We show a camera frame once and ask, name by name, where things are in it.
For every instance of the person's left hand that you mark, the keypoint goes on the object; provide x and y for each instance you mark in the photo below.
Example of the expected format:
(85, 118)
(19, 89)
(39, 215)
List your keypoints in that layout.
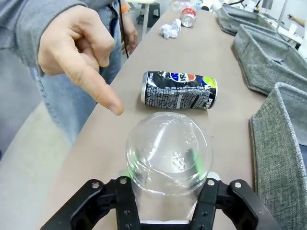
(132, 33)

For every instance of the crumpled white paper ball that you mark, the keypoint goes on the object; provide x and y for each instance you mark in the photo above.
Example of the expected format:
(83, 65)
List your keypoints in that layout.
(168, 31)

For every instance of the black Pepsi can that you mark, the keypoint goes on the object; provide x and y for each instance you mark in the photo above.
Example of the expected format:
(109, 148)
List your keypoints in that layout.
(177, 95)

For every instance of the person's right hand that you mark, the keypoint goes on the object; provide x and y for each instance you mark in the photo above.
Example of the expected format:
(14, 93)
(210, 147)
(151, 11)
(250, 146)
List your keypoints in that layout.
(72, 48)

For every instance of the orange wrist watch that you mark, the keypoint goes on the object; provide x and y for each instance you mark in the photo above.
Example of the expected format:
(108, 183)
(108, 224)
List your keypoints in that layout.
(124, 9)

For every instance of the crushed clear plastic cup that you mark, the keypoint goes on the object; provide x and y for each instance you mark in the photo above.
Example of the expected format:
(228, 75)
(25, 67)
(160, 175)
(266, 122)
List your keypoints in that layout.
(168, 148)

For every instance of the red Coca-Cola can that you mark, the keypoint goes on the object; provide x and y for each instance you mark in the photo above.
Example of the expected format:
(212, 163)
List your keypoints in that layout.
(188, 20)

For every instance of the person's right forearm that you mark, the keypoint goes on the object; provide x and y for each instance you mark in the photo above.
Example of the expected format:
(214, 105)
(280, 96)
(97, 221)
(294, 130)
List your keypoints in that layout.
(19, 24)

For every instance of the black step stool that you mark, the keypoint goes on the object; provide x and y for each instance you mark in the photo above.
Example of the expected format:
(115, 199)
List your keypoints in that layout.
(153, 12)

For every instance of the clear bottle with pink label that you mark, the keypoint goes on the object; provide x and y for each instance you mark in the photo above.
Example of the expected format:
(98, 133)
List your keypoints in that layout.
(178, 6)

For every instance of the person in grey shirt, jeans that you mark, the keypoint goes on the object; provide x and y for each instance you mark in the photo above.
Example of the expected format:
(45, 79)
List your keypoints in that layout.
(72, 100)

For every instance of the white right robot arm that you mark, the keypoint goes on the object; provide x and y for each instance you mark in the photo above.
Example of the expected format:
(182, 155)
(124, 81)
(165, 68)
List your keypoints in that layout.
(213, 4)

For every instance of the person's left forearm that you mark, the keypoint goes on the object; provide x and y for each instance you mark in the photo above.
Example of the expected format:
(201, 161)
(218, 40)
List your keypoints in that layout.
(126, 3)

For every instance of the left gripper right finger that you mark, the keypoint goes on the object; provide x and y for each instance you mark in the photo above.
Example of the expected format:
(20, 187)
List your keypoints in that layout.
(211, 196)

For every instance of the grey fabric basket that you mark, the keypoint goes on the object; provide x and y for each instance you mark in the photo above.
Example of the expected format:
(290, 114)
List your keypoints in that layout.
(261, 62)
(230, 21)
(278, 155)

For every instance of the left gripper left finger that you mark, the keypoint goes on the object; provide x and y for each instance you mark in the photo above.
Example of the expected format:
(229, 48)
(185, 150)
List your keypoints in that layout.
(96, 198)

